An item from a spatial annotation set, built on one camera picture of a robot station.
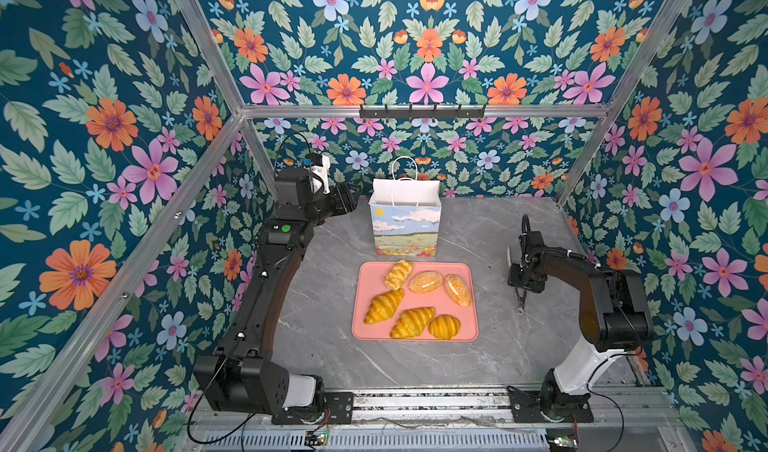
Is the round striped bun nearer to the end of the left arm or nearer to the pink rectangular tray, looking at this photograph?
the pink rectangular tray

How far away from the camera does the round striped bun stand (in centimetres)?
84

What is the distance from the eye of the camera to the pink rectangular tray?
0.86 metres

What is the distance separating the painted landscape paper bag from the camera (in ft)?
2.82

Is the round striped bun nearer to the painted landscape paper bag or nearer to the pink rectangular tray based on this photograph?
the pink rectangular tray

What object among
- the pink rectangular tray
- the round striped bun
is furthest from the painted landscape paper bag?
the round striped bun
